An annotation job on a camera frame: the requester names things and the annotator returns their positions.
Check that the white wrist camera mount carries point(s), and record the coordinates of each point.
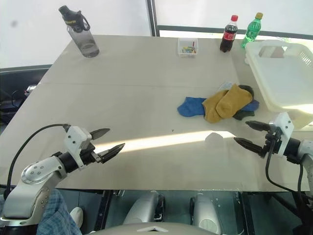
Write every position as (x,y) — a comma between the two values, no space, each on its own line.
(74,137)
(284,127)

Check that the mustard yellow sock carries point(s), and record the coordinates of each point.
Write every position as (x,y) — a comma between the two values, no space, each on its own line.
(210,110)
(234,100)

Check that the green yellow-capped soda bottle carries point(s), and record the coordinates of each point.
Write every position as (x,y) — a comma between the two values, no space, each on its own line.
(252,30)

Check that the blue sock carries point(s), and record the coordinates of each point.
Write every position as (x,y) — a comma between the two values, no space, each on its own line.
(254,105)
(190,107)

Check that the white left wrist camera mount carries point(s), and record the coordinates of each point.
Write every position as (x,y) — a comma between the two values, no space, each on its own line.
(74,137)

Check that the dark green sock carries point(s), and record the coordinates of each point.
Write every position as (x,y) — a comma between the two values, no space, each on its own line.
(245,88)

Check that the silver rounded robot leg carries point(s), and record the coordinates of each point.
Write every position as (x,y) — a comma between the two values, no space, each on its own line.
(206,213)
(144,208)

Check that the red-capped cola bottle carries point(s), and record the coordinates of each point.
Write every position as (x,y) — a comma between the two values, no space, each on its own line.
(228,34)

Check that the white plastic basket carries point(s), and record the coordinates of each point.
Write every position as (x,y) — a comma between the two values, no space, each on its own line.
(283,76)

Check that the small clear plastic box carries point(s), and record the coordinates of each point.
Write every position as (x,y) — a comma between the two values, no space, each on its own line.
(187,47)

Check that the dark window frame post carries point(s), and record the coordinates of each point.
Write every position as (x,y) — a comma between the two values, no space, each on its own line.
(152,17)

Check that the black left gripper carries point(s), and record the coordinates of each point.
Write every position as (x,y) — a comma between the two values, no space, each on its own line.
(88,155)

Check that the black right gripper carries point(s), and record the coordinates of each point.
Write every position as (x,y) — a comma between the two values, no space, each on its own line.
(272,142)

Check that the pale grey-blue sock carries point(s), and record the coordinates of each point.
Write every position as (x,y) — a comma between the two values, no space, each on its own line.
(226,86)

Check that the black table leg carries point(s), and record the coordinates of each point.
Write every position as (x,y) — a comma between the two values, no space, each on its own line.
(102,210)
(247,213)

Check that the white shoe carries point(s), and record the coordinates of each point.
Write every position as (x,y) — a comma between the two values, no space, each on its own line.
(77,216)

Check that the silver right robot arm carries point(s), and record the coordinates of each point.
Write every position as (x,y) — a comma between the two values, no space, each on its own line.
(305,149)

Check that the grey robot torso with chevron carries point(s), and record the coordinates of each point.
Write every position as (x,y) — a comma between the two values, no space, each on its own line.
(151,229)

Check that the grey black-capped water bottle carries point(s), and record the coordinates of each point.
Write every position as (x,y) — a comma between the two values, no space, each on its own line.
(84,40)

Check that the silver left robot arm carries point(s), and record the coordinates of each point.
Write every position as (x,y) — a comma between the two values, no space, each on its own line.
(36,171)

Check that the blue plaid trouser leg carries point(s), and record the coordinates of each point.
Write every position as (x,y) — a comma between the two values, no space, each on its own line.
(55,215)

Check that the dark window sill bar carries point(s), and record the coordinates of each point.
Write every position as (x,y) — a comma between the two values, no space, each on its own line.
(232,28)

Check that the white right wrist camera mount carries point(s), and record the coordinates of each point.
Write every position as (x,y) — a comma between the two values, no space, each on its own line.
(284,127)

